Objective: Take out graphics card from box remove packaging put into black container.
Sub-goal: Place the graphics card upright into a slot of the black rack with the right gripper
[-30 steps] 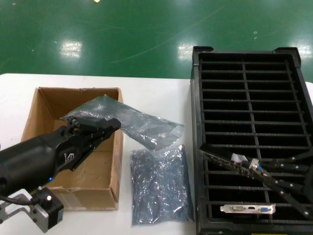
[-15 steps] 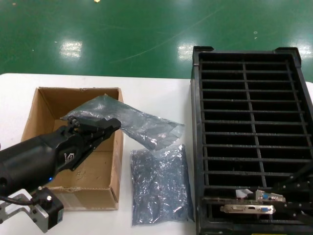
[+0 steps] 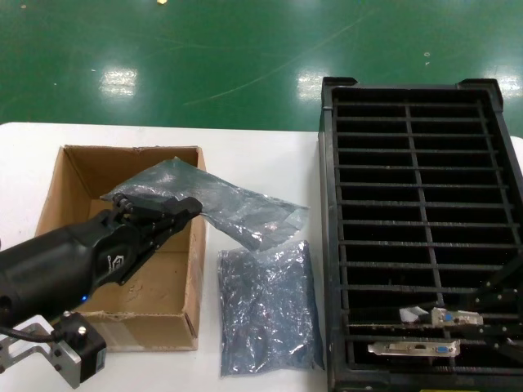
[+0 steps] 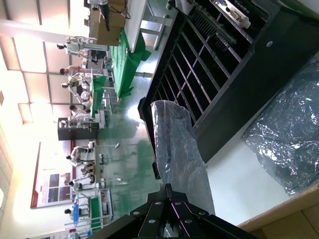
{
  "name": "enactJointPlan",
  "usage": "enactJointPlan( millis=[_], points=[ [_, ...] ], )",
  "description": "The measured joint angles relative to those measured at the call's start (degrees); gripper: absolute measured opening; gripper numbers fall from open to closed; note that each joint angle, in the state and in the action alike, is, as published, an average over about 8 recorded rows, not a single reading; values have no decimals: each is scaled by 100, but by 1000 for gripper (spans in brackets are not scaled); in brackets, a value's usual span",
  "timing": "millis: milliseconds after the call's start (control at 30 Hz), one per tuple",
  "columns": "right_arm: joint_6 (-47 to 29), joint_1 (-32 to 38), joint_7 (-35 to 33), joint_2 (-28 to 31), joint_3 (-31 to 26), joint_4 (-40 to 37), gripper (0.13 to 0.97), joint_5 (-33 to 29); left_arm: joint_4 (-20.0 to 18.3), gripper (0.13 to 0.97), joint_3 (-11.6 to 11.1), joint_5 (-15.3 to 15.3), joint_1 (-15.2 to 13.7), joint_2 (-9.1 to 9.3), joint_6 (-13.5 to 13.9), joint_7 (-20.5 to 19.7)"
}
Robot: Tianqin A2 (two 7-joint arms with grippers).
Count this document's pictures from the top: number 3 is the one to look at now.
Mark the graphics card with silver bracket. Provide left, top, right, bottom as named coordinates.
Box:
left=399, top=305, right=483, bottom=327
left=367, top=341, right=462, bottom=360

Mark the black slotted plastic container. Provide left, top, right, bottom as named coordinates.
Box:
left=317, top=76, right=523, bottom=392

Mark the brown cardboard box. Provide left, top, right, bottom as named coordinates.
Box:
left=34, top=145, right=212, bottom=353

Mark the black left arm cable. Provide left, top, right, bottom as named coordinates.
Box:
left=0, top=324, right=62, bottom=344

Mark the crumpled grey antistatic bag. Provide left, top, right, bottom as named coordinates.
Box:
left=216, top=239, right=326, bottom=379

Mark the dark antistatic bubble bag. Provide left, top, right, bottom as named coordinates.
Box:
left=100, top=157, right=311, bottom=252

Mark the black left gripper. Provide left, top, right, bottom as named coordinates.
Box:
left=0, top=194, right=204, bottom=328

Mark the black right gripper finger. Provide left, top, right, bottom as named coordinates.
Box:
left=444, top=322, right=523, bottom=357
left=469, top=249, right=523, bottom=307

